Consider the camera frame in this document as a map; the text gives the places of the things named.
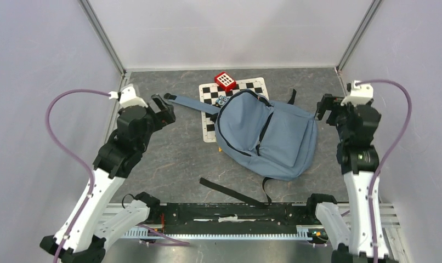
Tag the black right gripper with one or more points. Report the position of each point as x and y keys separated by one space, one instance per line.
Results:
x=330 y=103

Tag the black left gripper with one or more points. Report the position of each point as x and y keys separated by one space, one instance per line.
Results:
x=165 y=116

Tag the blue student backpack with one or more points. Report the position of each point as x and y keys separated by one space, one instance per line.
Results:
x=274 y=139

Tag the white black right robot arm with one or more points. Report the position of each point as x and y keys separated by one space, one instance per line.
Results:
x=363 y=239

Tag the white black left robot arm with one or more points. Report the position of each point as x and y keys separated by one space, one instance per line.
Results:
x=82 y=238

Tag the black white checkerboard mat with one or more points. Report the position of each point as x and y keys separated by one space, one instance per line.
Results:
x=212 y=94

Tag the blue owl eraser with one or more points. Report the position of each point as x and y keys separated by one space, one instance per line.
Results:
x=221 y=101

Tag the red calculator toy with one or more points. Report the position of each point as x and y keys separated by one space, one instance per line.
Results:
x=225 y=81

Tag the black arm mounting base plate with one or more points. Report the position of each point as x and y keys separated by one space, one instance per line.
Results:
x=230 y=218

